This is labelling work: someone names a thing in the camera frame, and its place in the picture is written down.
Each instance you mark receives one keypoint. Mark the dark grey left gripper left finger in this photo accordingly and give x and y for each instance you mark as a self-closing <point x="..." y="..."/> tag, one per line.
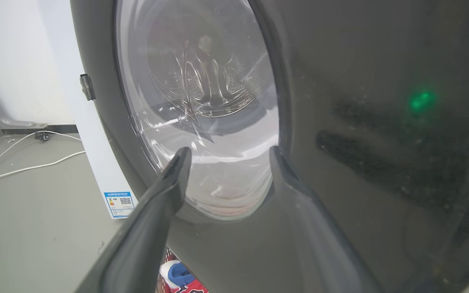
<point x="145" y="232"/>

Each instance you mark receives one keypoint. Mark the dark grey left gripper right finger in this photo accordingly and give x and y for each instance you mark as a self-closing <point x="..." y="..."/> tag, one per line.
<point x="307" y="228"/>

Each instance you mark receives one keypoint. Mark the dark grey washing machine door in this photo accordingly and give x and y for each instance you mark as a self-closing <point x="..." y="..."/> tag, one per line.
<point x="340" y="122"/>

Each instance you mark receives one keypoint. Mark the white washing machine body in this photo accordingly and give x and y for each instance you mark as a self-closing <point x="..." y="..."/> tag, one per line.
<point x="96" y="162"/>

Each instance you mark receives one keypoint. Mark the grey door latch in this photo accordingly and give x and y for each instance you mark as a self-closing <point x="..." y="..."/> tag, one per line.
<point x="87" y="87"/>

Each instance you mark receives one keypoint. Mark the blue energy label sticker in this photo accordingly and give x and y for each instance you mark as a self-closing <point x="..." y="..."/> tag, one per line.
<point x="120" y="204"/>

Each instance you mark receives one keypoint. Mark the red white blue clothing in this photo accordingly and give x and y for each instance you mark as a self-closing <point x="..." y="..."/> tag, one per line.
<point x="179" y="276"/>

